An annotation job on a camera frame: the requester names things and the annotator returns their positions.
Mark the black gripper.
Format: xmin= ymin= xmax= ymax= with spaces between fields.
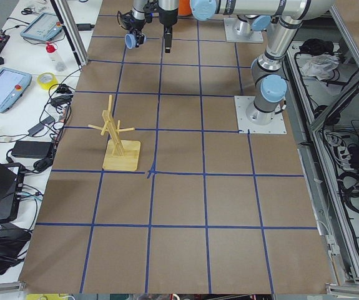
xmin=117 ymin=10 xmax=145 ymax=39
xmin=158 ymin=7 xmax=177 ymax=53

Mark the light blue plastic cup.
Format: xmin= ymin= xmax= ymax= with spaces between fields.
xmin=124 ymin=33 xmax=147 ymax=49

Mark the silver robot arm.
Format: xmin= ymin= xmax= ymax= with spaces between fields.
xmin=117 ymin=1 xmax=221 ymax=53
xmin=190 ymin=0 xmax=334 ymax=126

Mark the orange can with grey lid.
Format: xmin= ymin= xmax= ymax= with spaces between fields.
xmin=178 ymin=0 xmax=192 ymax=16

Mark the squeeze bottle with red cap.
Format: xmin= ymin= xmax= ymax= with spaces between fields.
xmin=46 ymin=42 xmax=67 ymax=72

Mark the upper teach pendant tablet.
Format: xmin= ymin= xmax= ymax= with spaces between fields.
xmin=20 ymin=12 xmax=62 ymax=42

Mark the teach pendant tablet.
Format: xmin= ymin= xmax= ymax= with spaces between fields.
xmin=20 ymin=12 xmax=62 ymax=42
xmin=0 ymin=67 xmax=32 ymax=113

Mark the yellow tape roll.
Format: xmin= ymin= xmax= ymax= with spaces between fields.
xmin=37 ymin=72 xmax=58 ymax=90

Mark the wooden mug tree stand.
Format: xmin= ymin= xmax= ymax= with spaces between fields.
xmin=88 ymin=95 xmax=141 ymax=171

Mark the lower teach pendant tablet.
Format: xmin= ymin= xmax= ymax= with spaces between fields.
xmin=0 ymin=67 xmax=32 ymax=113

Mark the crumpled white cloth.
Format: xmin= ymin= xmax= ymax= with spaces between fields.
xmin=300 ymin=54 xmax=340 ymax=81

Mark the black power adapter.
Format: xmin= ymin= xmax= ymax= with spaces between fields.
xmin=11 ymin=141 xmax=52 ymax=159

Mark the aluminium frame post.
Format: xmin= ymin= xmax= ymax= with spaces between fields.
xmin=50 ymin=0 xmax=88 ymax=68

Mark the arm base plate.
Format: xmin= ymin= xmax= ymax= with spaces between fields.
xmin=224 ymin=16 xmax=263 ymax=43
xmin=234 ymin=96 xmax=287 ymax=134

